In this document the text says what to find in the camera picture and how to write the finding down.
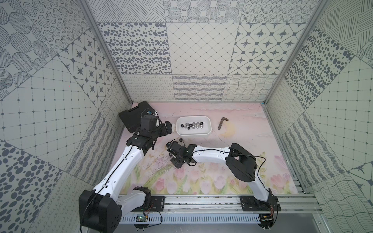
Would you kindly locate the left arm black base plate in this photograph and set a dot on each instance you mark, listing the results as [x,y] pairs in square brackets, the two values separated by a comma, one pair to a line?
[155,203]

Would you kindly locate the white plastic storage box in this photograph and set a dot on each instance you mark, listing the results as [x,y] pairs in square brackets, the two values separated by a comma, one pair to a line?
[205,130]

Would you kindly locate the black hex allen key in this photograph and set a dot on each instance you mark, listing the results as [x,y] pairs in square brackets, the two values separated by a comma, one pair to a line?
[223,119]

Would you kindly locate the black plastic tool case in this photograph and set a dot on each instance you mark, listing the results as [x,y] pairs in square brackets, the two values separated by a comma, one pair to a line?
[132,118]

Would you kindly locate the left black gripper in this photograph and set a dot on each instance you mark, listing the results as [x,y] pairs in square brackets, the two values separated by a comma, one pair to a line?
[166,128]

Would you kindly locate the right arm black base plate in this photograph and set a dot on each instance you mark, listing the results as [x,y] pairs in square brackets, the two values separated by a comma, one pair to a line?
[251,204]

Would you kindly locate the white slotted cable duct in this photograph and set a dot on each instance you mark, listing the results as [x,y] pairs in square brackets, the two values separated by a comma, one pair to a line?
[190,219]

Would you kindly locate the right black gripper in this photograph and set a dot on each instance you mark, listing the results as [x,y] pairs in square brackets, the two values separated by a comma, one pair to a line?
[173,161]

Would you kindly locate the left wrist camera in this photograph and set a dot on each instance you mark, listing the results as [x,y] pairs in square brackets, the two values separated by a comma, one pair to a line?
[148,121]

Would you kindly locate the aluminium mounting rail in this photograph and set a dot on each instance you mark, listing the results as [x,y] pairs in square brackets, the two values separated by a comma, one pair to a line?
[228,204]

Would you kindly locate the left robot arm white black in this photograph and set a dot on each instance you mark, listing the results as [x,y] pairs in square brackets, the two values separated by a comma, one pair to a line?
[101,208]

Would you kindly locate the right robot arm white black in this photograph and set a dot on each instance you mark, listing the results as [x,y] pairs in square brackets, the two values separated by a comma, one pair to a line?
[241,163]

